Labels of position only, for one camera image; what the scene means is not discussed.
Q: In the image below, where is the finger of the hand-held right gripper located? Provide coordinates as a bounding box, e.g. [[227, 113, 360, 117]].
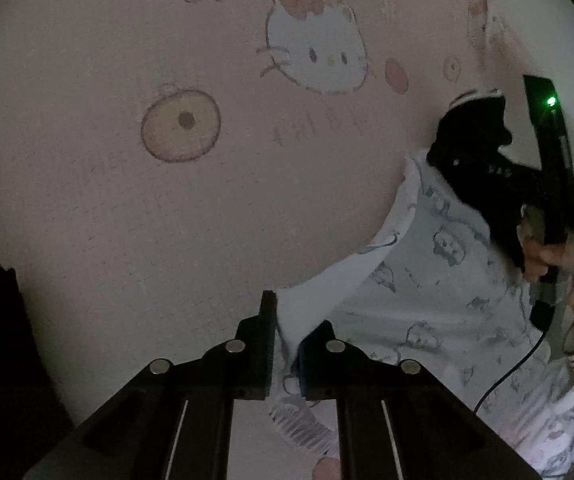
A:
[[428, 90, 514, 164], [428, 159, 526, 273]]

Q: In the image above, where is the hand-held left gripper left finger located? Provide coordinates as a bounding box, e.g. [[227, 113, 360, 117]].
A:
[[21, 290, 277, 480]]

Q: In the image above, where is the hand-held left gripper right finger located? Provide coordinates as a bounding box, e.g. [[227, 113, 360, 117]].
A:
[[298, 319, 542, 480]]

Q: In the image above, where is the pale small-print pajama garment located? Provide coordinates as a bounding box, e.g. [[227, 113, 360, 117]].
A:
[[272, 150, 574, 461]]

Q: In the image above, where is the pink cat-print blanket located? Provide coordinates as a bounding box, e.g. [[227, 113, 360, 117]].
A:
[[0, 0, 574, 480]]

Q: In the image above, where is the black cable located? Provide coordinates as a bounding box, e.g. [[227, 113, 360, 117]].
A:
[[474, 329, 548, 413]]

